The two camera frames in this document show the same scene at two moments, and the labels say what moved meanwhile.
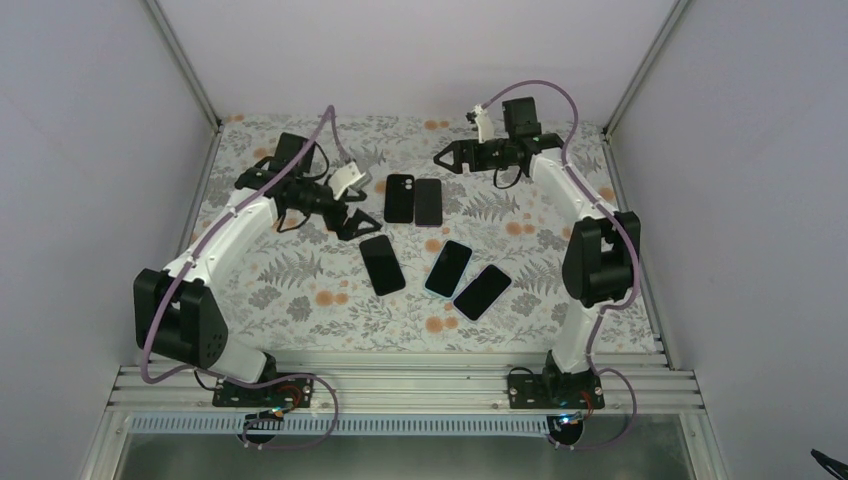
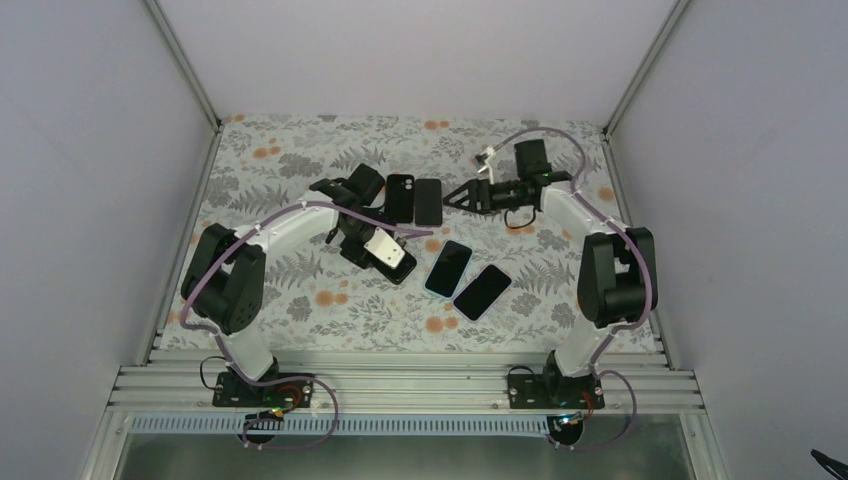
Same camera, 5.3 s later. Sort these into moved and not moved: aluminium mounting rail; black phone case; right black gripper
Moved: right black gripper
Not moved: aluminium mounting rail; black phone case
